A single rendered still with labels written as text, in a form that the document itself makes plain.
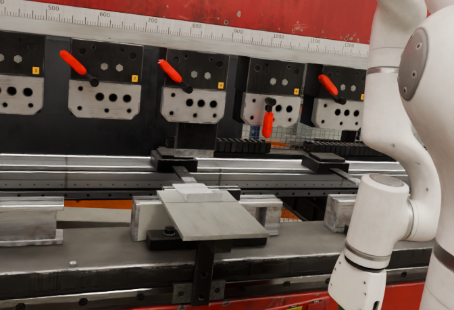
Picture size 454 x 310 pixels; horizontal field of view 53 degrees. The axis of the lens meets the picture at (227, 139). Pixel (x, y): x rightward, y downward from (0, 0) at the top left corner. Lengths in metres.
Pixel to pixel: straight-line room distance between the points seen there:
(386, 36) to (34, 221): 0.83
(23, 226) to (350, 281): 0.70
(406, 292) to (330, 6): 0.81
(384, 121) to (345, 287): 0.32
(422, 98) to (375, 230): 0.47
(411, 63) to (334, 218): 0.96
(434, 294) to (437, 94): 0.20
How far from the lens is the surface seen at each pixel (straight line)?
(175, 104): 1.05
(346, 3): 1.22
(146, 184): 1.38
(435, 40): 0.41
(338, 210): 1.34
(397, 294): 1.42
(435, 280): 0.50
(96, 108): 1.03
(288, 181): 1.53
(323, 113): 1.20
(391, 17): 0.86
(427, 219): 0.89
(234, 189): 1.19
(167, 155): 1.32
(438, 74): 0.40
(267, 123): 1.09
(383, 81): 0.86
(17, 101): 1.03
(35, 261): 1.07
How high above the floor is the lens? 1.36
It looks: 12 degrees down
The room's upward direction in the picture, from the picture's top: 7 degrees clockwise
